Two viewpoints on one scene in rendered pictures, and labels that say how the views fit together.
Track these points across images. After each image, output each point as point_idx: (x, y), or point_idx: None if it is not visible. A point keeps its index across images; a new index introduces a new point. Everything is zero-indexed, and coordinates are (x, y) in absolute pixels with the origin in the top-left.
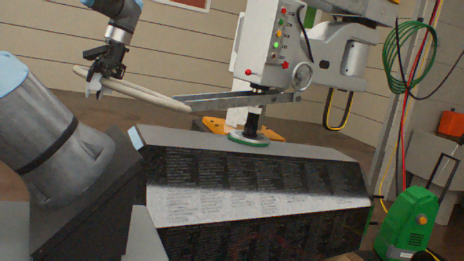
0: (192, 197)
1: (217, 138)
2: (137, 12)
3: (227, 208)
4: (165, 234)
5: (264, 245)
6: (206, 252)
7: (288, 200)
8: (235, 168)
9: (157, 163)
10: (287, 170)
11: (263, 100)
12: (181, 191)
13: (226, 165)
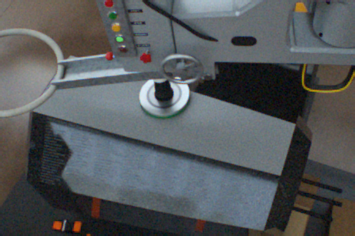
0: (60, 166)
1: (127, 92)
2: None
3: (87, 184)
4: (41, 186)
5: (133, 215)
6: (81, 203)
7: (151, 196)
8: (103, 150)
9: (39, 130)
10: (163, 164)
11: (152, 75)
12: (52, 159)
13: (96, 144)
